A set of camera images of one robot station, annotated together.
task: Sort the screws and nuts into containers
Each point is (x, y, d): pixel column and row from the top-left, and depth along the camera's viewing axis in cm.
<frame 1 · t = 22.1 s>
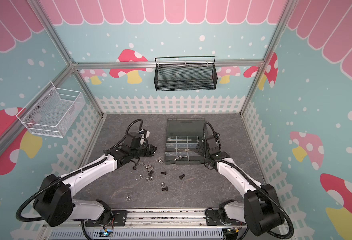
left hand: (155, 151, 84), fingers closed
right hand: (202, 147, 88), fingers open
grey transparent organizer box: (182, 136, 102), point 6 cm above the table
black bolt front: (166, 188, 85), on the table
black bolt right: (181, 176, 89), on the table
black bolt middle: (164, 173, 91), on the table
silver nut front left: (128, 198, 82), on the table
silver nut near front bolt: (162, 184, 87), on the table
black nut left: (134, 168, 93), on the table
black bolt in pile: (150, 173, 91), on the table

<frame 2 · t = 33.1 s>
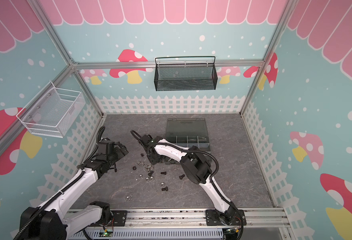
left hand: (120, 153, 86), fingers open
right hand: (155, 159, 94), fingers open
the named things where they were.

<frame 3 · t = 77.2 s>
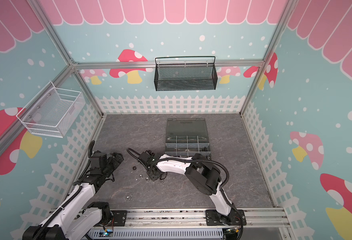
left hand: (118, 161, 87), fingers open
right hand: (155, 173, 89), fingers closed
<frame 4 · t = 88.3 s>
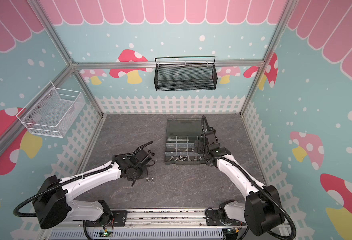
left hand: (142, 176, 82), fingers closed
right hand: (202, 144, 86), fingers open
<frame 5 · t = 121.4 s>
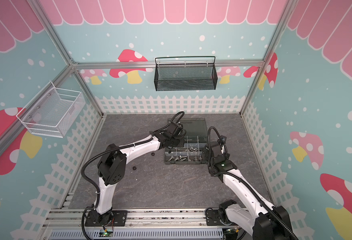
left hand: (183, 144, 93), fingers closed
right hand: (212, 149, 84), fingers open
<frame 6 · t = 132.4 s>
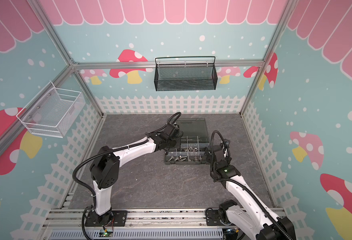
left hand: (179, 144, 91), fingers closed
right hand: (213, 151, 83), fingers open
